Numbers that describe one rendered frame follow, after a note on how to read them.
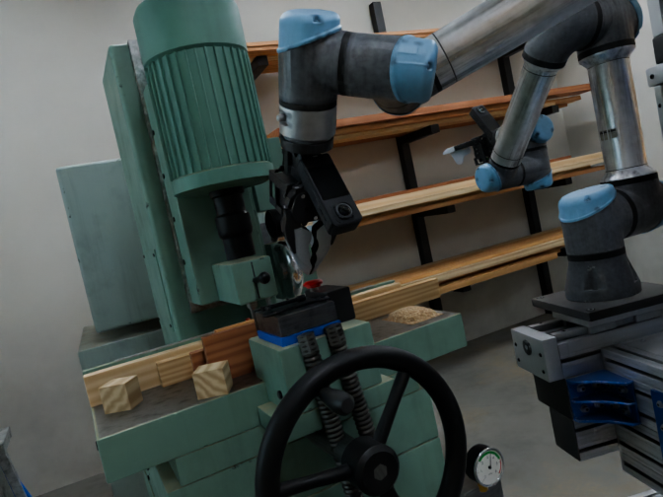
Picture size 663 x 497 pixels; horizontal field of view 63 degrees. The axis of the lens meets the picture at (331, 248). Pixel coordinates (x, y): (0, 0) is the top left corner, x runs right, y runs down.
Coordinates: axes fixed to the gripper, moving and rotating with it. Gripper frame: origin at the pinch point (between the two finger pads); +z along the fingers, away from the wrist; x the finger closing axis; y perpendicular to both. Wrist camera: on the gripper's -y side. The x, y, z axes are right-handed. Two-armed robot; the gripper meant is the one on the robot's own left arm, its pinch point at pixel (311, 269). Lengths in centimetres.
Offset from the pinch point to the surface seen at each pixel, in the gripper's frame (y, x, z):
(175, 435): -7.5, 24.1, 15.5
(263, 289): 9.7, 3.8, 8.6
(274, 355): -10.0, 10.5, 4.7
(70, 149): 247, 16, 63
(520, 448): 30, -115, 138
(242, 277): 11.1, 7.0, 6.2
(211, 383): -4.2, 17.7, 11.7
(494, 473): -24.2, -21.9, 31.8
